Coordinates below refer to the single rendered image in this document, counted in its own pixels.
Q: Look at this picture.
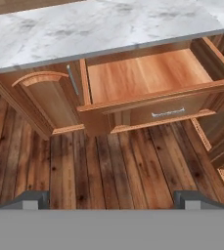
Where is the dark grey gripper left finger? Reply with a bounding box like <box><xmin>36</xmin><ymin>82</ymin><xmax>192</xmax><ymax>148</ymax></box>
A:
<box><xmin>0</xmin><ymin>190</ymin><xmax>50</xmax><ymax>210</ymax></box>

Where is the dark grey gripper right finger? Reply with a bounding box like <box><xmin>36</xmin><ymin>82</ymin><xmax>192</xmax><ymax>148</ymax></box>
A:
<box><xmin>173</xmin><ymin>189</ymin><xmax>224</xmax><ymax>210</ymax></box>

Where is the wooden cabinet run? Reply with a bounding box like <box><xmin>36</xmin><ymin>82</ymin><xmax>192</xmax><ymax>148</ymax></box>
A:
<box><xmin>190</xmin><ymin>32</ymin><xmax>224</xmax><ymax>206</ymax></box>

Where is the wooden cabinet door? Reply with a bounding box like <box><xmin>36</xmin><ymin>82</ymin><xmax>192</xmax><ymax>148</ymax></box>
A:
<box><xmin>11</xmin><ymin>70</ymin><xmax>84</xmax><ymax>135</ymax></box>

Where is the open wooden drawer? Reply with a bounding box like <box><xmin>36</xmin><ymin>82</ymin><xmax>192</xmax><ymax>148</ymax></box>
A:
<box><xmin>76</xmin><ymin>36</ymin><xmax>224</xmax><ymax>138</ymax></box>

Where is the silver drawer handle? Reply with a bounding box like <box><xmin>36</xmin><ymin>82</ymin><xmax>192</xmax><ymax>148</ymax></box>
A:
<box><xmin>151</xmin><ymin>107</ymin><xmax>186</xmax><ymax>118</ymax></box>

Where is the silver cabinet door handle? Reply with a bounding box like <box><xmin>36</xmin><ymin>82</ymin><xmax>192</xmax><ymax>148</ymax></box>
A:
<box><xmin>66</xmin><ymin>63</ymin><xmax>80</xmax><ymax>97</ymax></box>

